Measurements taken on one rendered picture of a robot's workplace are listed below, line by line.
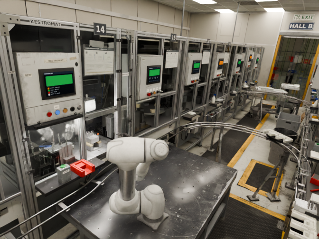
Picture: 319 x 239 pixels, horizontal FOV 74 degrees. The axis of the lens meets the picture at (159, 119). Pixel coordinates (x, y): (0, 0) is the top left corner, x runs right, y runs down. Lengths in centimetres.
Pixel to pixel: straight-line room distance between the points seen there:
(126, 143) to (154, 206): 66
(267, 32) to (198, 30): 290
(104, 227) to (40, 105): 96
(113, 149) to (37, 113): 71
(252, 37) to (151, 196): 872
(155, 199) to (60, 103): 97
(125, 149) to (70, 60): 87
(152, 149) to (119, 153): 16
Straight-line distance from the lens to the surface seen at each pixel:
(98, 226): 174
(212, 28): 1024
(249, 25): 978
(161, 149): 104
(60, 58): 164
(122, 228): 171
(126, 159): 107
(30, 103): 158
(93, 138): 213
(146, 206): 159
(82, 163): 190
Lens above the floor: 194
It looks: 20 degrees down
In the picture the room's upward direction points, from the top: 4 degrees clockwise
